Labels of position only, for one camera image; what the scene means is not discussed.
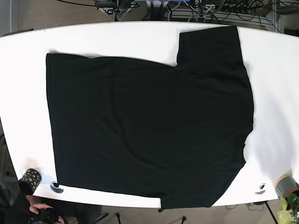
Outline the person's hand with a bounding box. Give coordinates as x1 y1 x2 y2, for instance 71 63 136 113
26 196 52 214

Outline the black T-shirt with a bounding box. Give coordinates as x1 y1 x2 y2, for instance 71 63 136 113
46 26 254 210

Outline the black gold-dotted cup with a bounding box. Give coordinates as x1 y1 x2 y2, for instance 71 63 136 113
18 168 42 196

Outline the grey tape roll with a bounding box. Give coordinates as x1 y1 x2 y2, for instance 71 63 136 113
274 175 299 199

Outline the green potted plant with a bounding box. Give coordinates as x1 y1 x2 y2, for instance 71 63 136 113
277 193 299 224

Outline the black power strip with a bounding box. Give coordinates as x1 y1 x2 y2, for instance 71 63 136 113
193 0 251 13

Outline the black camera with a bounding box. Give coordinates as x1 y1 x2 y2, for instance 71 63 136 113
28 208 69 224

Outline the left table cable grommet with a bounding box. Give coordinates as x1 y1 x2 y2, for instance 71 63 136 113
50 182 64 194

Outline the table cable grommet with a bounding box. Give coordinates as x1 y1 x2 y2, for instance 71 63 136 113
50 182 64 194
254 183 267 196

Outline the right table cable grommet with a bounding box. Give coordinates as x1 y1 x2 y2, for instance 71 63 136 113
254 183 267 196

